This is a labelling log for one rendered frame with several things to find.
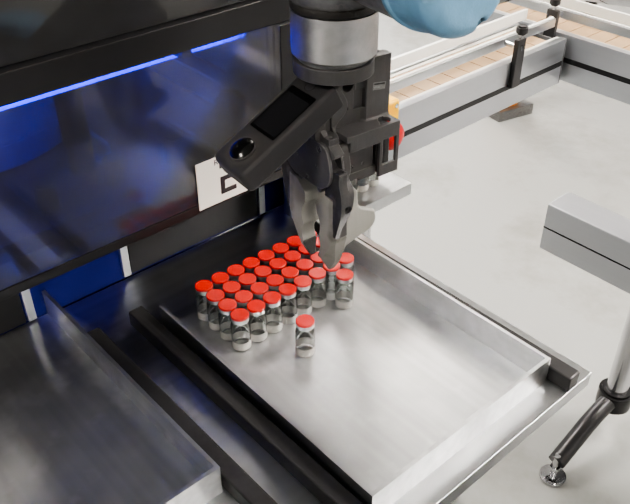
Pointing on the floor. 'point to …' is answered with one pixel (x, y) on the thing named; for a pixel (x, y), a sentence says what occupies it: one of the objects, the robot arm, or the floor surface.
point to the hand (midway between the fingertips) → (315, 252)
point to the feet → (553, 476)
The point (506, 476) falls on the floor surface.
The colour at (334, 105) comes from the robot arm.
